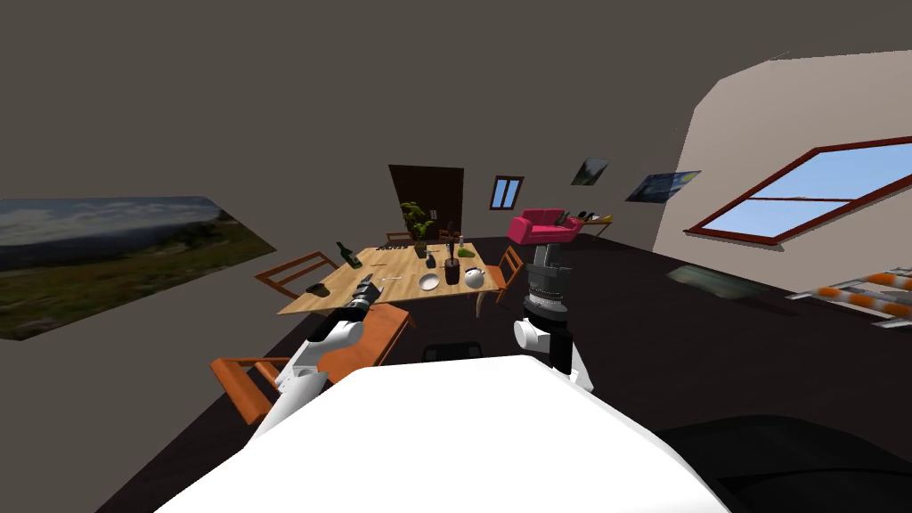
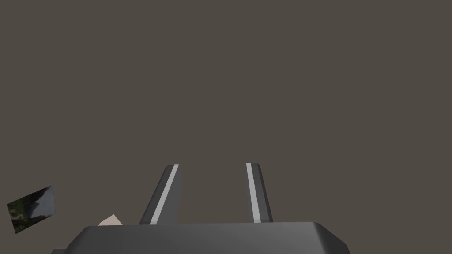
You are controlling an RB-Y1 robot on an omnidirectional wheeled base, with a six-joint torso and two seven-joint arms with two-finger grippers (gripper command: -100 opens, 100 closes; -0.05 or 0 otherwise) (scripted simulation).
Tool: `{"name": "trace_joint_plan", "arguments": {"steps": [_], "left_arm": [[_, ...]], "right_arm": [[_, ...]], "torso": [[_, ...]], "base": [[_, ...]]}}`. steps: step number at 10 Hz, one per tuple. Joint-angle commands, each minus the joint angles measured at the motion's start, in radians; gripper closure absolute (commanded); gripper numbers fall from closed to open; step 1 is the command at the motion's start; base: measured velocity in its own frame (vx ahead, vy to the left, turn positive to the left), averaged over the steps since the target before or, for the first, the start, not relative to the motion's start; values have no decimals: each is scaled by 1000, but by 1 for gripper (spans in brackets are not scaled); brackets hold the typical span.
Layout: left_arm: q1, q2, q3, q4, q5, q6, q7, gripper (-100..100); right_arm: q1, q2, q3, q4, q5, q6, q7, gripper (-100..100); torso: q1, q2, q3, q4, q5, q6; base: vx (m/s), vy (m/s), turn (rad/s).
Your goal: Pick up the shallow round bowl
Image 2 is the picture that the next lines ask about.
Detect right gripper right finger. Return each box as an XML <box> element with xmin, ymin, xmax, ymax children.
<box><xmin>245</xmin><ymin>162</ymin><xmax>274</xmax><ymax>224</ymax></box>

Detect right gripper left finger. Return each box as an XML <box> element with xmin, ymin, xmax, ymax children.
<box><xmin>139</xmin><ymin>164</ymin><xmax>183</xmax><ymax>226</ymax></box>

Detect dark landscape wall picture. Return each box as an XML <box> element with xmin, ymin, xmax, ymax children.
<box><xmin>6</xmin><ymin>185</ymin><xmax>57</xmax><ymax>235</ymax></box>

